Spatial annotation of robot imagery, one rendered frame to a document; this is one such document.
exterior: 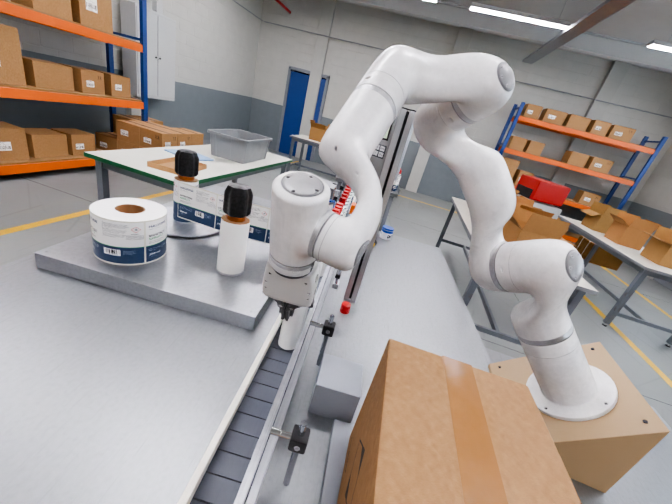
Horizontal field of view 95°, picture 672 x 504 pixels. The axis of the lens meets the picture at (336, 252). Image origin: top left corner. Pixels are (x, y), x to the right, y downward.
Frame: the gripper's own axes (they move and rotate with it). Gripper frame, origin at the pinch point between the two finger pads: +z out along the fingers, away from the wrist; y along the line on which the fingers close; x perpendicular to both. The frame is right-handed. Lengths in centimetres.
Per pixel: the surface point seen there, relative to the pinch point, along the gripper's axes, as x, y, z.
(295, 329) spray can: -2.6, -2.1, 11.2
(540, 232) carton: -153, -133, 56
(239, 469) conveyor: 27.3, -1.7, 7.8
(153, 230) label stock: -23, 50, 15
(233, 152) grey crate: -204, 115, 93
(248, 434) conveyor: 21.6, -0.7, 10.0
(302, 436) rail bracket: 21.9, -10.2, 0.1
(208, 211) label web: -48, 47, 25
